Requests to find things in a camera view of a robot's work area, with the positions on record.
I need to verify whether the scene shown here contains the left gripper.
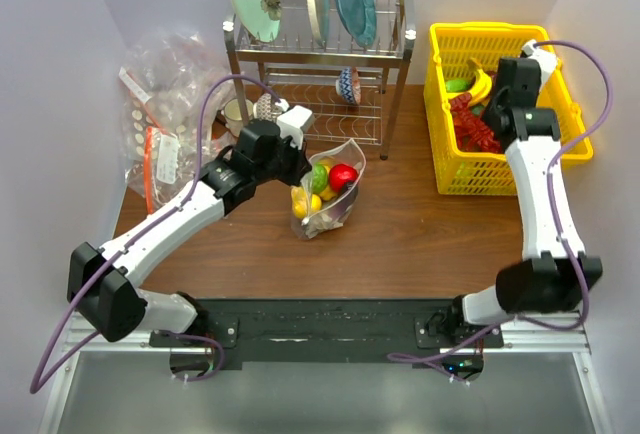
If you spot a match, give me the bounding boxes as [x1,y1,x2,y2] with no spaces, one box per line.
[254,130,311,187]

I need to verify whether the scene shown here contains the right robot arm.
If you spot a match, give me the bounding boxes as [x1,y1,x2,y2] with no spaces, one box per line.
[429,56,603,347]

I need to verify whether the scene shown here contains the green toy lime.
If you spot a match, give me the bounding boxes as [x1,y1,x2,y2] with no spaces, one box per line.
[311,163,329,195]

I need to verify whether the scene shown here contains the red toy apple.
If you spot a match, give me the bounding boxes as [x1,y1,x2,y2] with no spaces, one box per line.
[328,163,359,193]

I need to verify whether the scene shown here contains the pile of clear bags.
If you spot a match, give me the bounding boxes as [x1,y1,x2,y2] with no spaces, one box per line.
[118,26,236,165]

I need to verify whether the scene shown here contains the aluminium frame rail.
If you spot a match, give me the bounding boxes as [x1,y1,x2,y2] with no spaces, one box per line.
[44,291,611,433]

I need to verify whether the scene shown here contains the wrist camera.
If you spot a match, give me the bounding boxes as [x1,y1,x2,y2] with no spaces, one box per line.
[276,105,315,150]
[521,39,558,88]

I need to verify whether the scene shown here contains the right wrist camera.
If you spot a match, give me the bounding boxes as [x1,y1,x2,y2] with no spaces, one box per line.
[521,39,558,88]

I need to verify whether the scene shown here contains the cream enamel mug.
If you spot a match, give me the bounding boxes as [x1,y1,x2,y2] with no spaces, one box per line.
[221,99,244,137]

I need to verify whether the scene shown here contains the yellow plastic basket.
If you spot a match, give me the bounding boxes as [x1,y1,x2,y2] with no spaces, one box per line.
[424,22,594,196]

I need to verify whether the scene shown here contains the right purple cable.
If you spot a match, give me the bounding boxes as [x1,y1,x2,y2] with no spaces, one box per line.
[387,40,615,370]

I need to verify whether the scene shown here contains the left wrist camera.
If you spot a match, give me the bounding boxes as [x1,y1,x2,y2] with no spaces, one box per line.
[276,105,315,150]

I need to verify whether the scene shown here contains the yellow toy pepper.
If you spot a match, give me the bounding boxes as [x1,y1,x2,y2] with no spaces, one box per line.
[319,158,337,202]

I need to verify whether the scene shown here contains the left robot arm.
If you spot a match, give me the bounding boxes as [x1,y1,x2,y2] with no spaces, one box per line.
[68,110,311,346]

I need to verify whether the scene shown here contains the yellow toy banana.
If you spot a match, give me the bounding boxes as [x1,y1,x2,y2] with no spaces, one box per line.
[465,57,493,107]

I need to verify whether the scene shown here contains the blue patterned bowl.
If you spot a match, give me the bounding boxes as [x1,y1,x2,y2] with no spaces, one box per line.
[335,67,361,105]

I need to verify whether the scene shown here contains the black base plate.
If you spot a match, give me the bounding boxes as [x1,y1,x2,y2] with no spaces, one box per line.
[148,297,506,373]

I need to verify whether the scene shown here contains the clear zip top bag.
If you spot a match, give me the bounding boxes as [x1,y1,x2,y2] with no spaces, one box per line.
[291,139,366,240]

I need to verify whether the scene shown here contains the orange zipper bag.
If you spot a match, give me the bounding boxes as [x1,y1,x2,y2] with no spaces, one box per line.
[125,126,235,214]

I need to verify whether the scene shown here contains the green toy fruit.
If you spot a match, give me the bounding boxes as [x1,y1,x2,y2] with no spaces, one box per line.
[445,78,473,94]

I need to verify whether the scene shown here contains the yellow toy lemon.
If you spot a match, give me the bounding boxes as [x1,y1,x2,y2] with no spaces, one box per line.
[291,187,322,220]

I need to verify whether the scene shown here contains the red toy lobster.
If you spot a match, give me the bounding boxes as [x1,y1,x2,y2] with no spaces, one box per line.
[450,93,503,154]

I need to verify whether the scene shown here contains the grey patterned bowl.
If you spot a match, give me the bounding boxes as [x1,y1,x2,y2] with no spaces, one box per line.
[253,93,283,122]

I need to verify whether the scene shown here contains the metal dish rack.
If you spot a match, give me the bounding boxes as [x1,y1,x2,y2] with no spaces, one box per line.
[222,0,417,159]

